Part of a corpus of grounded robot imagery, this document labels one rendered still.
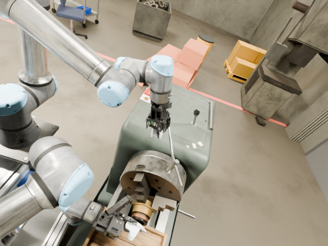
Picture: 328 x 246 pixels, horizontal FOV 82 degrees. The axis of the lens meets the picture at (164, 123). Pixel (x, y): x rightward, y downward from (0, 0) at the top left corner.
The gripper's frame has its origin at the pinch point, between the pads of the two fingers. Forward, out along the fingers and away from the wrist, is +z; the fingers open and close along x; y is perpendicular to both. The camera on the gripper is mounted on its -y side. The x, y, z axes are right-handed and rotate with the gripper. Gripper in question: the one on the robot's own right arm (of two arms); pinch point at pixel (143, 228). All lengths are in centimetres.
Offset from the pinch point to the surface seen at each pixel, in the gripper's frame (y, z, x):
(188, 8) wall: -878, -109, -81
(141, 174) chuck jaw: -15.5, -10.0, 12.3
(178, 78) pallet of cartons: -250, -17, -63
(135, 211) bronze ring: -4.2, -6.0, 3.0
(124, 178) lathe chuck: -16.3, -16.6, 1.8
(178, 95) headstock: -77, -9, 18
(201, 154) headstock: -36.2, 13.7, 17.9
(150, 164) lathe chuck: -20.1, -8.2, 15.4
